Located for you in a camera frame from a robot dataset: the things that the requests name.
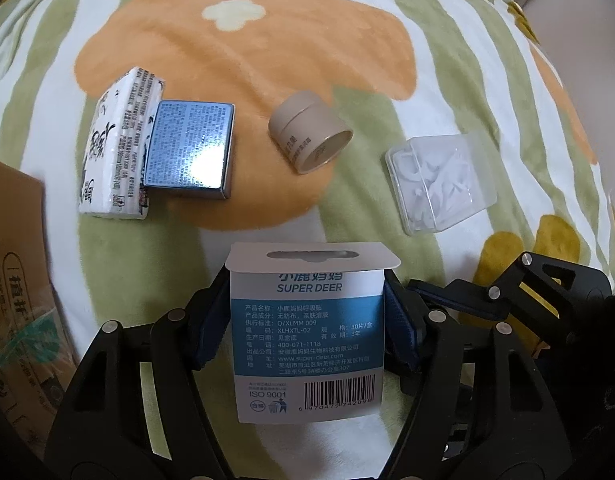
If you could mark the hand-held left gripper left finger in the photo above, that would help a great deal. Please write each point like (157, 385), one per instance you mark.
(211, 332)

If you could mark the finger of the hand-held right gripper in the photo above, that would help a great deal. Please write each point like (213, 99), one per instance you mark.
(510, 280)

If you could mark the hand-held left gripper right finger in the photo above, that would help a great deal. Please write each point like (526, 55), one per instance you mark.
(403, 332)

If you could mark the white and blue paper box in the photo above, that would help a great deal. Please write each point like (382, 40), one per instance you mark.
(307, 335)

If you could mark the clear floss pick box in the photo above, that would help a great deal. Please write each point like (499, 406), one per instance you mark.
(437, 185)

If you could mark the shiny blue box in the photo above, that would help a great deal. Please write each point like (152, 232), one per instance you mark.
(187, 145)

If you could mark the brown cardboard box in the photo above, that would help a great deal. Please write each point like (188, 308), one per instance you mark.
(22, 285)

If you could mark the white tissue pack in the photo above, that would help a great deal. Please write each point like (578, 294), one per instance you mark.
(107, 160)

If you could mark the beige cream jar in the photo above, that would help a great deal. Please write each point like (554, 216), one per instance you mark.
(302, 130)

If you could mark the green orange floral blanket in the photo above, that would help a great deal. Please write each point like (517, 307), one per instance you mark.
(287, 35)

